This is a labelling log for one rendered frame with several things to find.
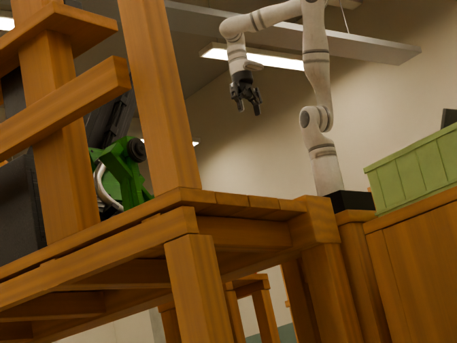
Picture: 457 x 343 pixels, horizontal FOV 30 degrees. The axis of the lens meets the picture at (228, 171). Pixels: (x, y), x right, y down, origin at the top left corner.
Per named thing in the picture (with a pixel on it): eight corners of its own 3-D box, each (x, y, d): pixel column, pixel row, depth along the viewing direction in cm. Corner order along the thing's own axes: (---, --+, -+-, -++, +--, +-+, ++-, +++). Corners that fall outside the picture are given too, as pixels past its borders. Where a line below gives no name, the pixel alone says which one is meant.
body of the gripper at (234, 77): (240, 79, 304) (245, 103, 301) (225, 75, 298) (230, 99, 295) (256, 71, 300) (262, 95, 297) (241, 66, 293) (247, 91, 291)
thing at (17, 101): (37, 126, 281) (30, 84, 285) (70, 107, 271) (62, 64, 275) (5, 121, 271) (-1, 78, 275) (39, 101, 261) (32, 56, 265)
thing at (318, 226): (38, 347, 347) (32, 310, 351) (342, 243, 261) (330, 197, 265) (9, 350, 336) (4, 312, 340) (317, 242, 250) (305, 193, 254)
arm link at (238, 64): (249, 63, 291) (245, 47, 292) (225, 76, 297) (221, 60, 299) (265, 68, 298) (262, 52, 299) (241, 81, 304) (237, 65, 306)
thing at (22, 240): (27, 281, 292) (14, 187, 302) (85, 257, 275) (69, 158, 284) (-19, 282, 278) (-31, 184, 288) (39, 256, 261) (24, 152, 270)
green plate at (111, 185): (118, 214, 291) (98, 164, 299) (133, 200, 287) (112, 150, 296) (92, 212, 282) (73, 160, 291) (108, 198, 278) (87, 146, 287)
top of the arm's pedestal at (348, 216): (333, 249, 305) (331, 238, 306) (407, 222, 284) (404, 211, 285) (275, 250, 282) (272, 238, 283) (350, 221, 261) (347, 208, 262)
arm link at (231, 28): (215, 20, 300) (251, 5, 297) (223, 29, 308) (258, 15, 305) (219, 38, 298) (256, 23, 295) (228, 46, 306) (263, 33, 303)
